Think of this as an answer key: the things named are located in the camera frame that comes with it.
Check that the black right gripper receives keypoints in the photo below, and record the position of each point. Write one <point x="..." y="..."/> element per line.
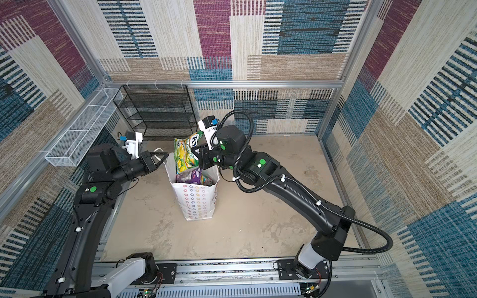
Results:
<point x="203" y="156"/>

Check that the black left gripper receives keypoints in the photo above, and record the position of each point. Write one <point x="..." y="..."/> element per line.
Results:
<point x="147" y="162"/>

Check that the purple snack bag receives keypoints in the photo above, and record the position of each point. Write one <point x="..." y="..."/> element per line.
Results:
<point x="194" y="177"/>

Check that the small green Fox's candy bag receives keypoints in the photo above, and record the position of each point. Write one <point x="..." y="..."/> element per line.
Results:
<point x="184" y="156"/>

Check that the white printed paper bag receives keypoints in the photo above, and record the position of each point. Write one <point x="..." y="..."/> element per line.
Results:
<point x="196" y="202"/>

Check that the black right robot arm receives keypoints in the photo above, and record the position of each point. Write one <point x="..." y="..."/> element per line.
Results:
<point x="228" y="147"/>

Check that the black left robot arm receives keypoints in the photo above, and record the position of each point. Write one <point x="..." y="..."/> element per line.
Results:
<point x="93" y="205"/>

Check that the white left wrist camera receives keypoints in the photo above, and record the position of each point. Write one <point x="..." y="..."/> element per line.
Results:
<point x="132" y="142"/>

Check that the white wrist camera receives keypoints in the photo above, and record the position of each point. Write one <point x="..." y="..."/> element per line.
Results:
<point x="208" y="126"/>
<point x="132" y="142"/>

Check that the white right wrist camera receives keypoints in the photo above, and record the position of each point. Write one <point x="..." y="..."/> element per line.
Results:
<point x="208" y="126"/>

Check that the black wire mesh shelf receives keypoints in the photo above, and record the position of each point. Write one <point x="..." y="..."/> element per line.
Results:
<point x="158" y="112"/>

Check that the white wire mesh basket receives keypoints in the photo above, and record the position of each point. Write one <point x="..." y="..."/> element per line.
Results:
<point x="75" y="142"/>

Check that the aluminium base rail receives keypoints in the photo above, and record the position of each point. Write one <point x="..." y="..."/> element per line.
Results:
<point x="352" y="276"/>

